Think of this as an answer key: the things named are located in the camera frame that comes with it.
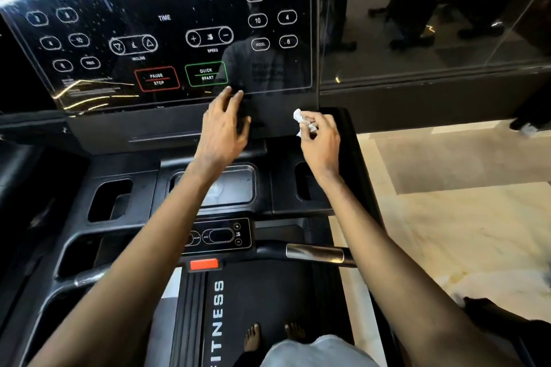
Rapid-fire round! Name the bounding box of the black spin bike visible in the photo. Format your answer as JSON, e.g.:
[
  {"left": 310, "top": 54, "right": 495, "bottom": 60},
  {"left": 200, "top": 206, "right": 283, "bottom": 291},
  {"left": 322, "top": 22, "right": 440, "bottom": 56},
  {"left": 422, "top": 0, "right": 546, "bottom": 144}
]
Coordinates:
[{"left": 460, "top": 296, "right": 551, "bottom": 367}]

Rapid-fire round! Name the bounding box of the person's left forearm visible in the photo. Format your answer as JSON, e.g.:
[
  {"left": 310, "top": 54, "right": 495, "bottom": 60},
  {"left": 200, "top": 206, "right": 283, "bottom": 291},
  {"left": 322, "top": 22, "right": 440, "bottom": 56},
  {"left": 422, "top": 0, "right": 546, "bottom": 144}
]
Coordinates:
[{"left": 30, "top": 165, "right": 220, "bottom": 367}]

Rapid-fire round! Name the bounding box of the black treadmill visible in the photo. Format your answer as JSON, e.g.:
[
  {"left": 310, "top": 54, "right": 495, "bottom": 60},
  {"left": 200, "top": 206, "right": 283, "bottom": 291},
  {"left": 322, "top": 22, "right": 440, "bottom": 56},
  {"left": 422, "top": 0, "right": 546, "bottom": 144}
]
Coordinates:
[{"left": 0, "top": 0, "right": 406, "bottom": 367}]

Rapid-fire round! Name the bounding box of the small white wipe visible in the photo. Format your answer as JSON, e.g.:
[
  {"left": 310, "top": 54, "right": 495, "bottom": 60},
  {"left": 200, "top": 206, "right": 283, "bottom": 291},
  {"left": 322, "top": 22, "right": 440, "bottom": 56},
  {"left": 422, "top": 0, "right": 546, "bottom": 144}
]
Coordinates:
[{"left": 293, "top": 108, "right": 319, "bottom": 139}]

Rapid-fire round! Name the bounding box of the person's right forearm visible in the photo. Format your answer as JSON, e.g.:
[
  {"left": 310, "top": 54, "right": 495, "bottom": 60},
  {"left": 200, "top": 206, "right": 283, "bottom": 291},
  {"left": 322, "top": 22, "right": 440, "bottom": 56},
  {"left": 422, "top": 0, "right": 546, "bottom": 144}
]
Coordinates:
[{"left": 320, "top": 173, "right": 518, "bottom": 367}]

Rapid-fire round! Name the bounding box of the person's left hand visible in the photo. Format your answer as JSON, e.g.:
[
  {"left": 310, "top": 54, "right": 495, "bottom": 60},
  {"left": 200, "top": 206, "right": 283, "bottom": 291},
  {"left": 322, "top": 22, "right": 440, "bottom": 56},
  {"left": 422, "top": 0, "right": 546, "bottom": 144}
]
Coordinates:
[{"left": 191, "top": 86, "right": 253, "bottom": 181}]

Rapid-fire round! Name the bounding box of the person's bare foot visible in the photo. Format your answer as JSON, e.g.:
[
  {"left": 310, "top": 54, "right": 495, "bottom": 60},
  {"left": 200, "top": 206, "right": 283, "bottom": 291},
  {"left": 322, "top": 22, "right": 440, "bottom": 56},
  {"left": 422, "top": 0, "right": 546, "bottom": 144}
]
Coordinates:
[
  {"left": 243, "top": 323, "right": 262, "bottom": 353},
  {"left": 285, "top": 321, "right": 306, "bottom": 343}
]

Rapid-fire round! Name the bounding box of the person's right hand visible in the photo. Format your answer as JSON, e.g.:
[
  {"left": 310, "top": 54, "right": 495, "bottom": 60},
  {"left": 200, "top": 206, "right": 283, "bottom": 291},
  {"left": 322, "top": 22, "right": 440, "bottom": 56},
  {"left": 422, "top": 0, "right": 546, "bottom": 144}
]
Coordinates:
[{"left": 298, "top": 110, "right": 344, "bottom": 187}]

